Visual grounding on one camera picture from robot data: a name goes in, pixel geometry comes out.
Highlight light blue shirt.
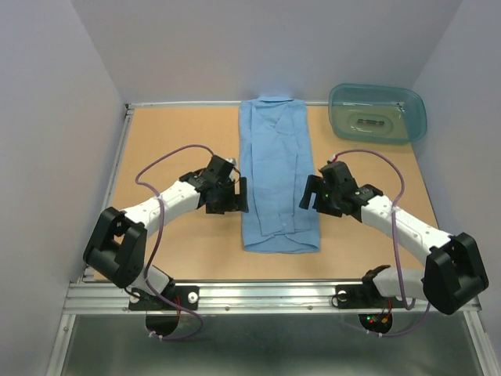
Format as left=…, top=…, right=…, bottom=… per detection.
left=239, top=96, right=320, bottom=254

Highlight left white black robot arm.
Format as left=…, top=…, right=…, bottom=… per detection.
left=83, top=155, right=248, bottom=309

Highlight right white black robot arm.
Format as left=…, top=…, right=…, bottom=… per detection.
left=299, top=161, right=489, bottom=315

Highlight teal plastic bin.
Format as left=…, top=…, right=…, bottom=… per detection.
left=328, top=84, right=427, bottom=145

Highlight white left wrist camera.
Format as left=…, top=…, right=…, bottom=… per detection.
left=226, top=157, right=237, bottom=168

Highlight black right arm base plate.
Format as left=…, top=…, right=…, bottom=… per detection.
left=330, top=284, right=404, bottom=309

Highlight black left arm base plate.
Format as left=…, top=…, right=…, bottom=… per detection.
left=128, top=284, right=200, bottom=312

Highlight aluminium left side rail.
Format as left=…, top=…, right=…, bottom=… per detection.
left=80, top=103, right=136, bottom=283

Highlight aluminium rail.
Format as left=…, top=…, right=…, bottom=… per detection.
left=62, top=278, right=482, bottom=315
left=80, top=103, right=136, bottom=283

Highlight aluminium front rail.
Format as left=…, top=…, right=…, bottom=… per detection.
left=62, top=278, right=482, bottom=315

